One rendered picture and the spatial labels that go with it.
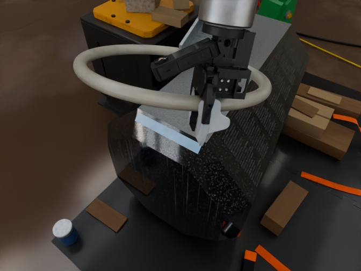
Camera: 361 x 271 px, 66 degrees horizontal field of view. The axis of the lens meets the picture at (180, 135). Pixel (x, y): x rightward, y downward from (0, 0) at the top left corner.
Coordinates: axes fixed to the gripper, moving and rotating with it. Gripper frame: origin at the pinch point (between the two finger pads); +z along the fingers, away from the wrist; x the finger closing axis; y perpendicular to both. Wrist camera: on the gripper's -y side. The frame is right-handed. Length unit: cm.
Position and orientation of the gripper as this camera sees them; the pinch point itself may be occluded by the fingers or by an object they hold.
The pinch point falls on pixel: (194, 132)
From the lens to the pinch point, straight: 55.2
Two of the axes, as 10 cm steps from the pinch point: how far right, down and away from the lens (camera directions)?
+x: -2.1, -4.8, 8.5
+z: -1.3, 8.8, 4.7
